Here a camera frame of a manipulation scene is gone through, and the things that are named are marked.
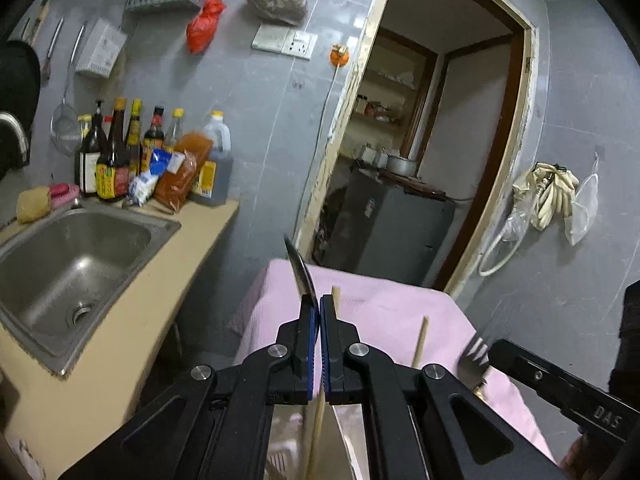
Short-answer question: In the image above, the metal fork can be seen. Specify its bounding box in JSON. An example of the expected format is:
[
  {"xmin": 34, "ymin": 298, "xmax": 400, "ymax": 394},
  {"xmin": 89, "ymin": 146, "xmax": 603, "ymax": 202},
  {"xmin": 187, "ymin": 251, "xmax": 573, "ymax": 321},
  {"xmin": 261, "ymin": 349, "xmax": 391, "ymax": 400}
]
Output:
[{"xmin": 458, "ymin": 333, "xmax": 489, "ymax": 389}]

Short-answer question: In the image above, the wooden chopstick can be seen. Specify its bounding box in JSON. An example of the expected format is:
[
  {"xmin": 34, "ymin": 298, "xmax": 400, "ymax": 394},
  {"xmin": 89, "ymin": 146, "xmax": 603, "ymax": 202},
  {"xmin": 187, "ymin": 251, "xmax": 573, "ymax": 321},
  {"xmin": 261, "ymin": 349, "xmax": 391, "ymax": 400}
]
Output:
[
  {"xmin": 304, "ymin": 285, "xmax": 343, "ymax": 480},
  {"xmin": 411, "ymin": 316, "xmax": 430, "ymax": 368}
]

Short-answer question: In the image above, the dark metal knife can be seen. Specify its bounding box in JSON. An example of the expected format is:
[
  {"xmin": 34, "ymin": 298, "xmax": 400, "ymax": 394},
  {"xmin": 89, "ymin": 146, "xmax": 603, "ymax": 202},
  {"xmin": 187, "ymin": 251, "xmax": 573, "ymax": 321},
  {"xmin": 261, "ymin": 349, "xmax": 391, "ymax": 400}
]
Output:
[{"xmin": 283, "ymin": 235, "xmax": 318, "ymax": 310}]

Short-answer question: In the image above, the white plastic utensil caddy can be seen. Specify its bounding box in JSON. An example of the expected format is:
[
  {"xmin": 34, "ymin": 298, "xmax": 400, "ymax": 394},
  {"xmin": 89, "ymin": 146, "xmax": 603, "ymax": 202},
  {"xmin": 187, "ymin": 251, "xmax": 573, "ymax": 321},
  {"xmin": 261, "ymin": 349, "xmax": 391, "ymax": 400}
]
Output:
[{"xmin": 264, "ymin": 401, "xmax": 370, "ymax": 479}]

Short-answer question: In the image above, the right hand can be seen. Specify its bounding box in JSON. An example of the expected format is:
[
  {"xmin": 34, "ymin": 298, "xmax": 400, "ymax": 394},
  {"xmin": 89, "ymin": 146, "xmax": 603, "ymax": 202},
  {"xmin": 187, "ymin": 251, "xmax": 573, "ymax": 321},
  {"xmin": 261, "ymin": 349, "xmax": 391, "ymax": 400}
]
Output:
[{"xmin": 560, "ymin": 434, "xmax": 639, "ymax": 480}]

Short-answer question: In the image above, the pink floral table cloth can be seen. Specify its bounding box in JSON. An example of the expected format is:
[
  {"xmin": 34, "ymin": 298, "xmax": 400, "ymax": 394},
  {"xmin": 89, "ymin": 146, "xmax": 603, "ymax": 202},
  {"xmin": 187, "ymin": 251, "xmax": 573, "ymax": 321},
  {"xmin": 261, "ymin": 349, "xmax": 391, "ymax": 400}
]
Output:
[{"xmin": 226, "ymin": 258, "xmax": 557, "ymax": 463}]

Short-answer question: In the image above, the white mesh bag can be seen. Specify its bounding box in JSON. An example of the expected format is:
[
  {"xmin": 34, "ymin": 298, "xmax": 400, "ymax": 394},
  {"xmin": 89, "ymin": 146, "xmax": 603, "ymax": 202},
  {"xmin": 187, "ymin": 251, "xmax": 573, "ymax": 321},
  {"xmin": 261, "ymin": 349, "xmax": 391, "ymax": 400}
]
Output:
[{"xmin": 564, "ymin": 154, "xmax": 599, "ymax": 246}]

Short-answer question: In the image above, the grey metal cabinet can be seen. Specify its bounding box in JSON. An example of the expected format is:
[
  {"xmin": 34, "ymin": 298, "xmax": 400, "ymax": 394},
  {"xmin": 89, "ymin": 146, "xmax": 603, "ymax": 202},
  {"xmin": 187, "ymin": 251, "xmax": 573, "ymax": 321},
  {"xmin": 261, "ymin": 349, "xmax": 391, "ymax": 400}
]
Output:
[{"xmin": 317, "ymin": 169, "xmax": 456, "ymax": 285}]

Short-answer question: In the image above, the stainless steel sink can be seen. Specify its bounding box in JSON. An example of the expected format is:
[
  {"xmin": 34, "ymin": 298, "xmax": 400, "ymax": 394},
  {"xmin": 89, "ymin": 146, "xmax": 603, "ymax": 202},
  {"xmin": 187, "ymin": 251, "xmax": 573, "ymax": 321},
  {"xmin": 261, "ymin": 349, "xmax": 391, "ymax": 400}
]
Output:
[{"xmin": 1, "ymin": 200, "xmax": 181, "ymax": 378}]

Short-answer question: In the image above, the orange spice bag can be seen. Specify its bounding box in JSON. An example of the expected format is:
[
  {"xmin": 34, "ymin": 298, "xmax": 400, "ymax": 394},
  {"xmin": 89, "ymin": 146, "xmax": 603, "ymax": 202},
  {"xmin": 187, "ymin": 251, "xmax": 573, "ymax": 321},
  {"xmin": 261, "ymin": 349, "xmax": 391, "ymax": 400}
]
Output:
[{"xmin": 153, "ymin": 131, "xmax": 213, "ymax": 212}]

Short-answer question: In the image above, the large oil jug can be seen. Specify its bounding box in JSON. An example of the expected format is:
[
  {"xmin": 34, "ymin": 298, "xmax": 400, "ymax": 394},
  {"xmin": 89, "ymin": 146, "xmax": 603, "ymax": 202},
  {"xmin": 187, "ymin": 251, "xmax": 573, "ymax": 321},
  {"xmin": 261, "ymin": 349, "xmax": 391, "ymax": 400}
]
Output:
[{"xmin": 189, "ymin": 110, "xmax": 233, "ymax": 207}]

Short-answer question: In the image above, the blue white packet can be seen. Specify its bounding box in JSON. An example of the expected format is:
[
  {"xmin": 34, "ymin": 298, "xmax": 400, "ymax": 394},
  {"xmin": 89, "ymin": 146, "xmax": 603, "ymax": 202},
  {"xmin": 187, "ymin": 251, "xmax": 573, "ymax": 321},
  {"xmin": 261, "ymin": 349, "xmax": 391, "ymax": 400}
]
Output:
[{"xmin": 126, "ymin": 148, "xmax": 186, "ymax": 207}]

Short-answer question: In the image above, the dark soy sauce bottle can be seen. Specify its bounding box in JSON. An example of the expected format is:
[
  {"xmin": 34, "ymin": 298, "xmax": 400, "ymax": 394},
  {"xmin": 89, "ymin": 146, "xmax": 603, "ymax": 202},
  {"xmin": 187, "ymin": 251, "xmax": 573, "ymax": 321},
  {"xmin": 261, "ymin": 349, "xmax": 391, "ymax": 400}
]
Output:
[{"xmin": 96, "ymin": 98, "xmax": 129, "ymax": 202}]

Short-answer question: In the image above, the yellow sponge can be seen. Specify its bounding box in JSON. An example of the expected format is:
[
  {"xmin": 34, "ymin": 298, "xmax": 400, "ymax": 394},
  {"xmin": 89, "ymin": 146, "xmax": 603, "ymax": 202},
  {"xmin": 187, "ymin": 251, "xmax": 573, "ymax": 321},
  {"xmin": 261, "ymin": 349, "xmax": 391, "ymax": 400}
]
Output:
[{"xmin": 15, "ymin": 186, "xmax": 52, "ymax": 224}]

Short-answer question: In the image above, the metal strainer ladle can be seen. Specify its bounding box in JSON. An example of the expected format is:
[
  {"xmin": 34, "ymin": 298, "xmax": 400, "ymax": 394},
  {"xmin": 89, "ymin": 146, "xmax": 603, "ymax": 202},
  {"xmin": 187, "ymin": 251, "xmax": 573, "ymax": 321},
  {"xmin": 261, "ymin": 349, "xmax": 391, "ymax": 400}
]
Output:
[{"xmin": 50, "ymin": 22, "xmax": 87, "ymax": 156}]

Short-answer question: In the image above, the chrome faucet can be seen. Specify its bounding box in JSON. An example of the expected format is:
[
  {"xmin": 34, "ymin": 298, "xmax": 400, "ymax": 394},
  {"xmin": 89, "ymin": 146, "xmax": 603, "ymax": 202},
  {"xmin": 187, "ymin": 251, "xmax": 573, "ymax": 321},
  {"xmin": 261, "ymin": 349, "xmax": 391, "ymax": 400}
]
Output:
[{"xmin": 0, "ymin": 112, "xmax": 29, "ymax": 168}]

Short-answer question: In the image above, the red plastic bag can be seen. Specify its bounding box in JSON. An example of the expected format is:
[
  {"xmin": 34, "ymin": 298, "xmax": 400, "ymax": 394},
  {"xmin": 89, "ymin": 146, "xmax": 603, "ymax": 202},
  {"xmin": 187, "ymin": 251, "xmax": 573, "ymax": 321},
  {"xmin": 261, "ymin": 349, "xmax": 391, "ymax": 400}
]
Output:
[{"xmin": 186, "ymin": 0, "xmax": 226, "ymax": 54}]

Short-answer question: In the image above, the black wok pan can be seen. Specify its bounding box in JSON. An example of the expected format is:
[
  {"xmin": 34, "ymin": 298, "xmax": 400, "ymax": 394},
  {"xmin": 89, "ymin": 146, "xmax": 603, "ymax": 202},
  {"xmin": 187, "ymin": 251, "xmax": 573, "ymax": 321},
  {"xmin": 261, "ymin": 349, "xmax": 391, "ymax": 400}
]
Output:
[{"xmin": 1, "ymin": 40, "xmax": 41, "ymax": 178}]

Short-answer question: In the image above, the white hose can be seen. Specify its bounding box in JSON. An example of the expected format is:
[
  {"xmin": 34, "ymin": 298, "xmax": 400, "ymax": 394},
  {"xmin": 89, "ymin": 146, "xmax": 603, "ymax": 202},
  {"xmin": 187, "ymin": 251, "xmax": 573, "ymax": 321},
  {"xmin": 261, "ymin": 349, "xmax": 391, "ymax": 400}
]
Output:
[{"xmin": 476, "ymin": 224, "xmax": 524, "ymax": 279}]

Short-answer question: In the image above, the orange wall hook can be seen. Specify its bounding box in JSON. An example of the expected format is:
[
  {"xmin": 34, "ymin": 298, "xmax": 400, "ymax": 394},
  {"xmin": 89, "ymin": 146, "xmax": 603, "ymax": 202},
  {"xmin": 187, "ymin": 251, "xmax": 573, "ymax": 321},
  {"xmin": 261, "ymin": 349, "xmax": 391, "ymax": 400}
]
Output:
[{"xmin": 330, "ymin": 44, "xmax": 350, "ymax": 68}]

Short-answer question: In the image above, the wall socket plate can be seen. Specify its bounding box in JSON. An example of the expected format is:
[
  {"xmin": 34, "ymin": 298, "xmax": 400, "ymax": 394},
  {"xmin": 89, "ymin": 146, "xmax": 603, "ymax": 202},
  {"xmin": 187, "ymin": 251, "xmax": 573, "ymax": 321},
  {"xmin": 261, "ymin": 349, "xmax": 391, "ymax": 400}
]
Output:
[{"xmin": 252, "ymin": 24, "xmax": 318, "ymax": 61}]

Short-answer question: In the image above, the white wall box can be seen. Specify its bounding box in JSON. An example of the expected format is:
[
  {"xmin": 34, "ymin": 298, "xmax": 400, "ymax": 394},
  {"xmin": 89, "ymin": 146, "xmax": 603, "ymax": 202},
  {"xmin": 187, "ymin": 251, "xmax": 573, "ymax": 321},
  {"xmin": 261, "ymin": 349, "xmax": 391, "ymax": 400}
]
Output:
[{"xmin": 75, "ymin": 18, "xmax": 128, "ymax": 78}]

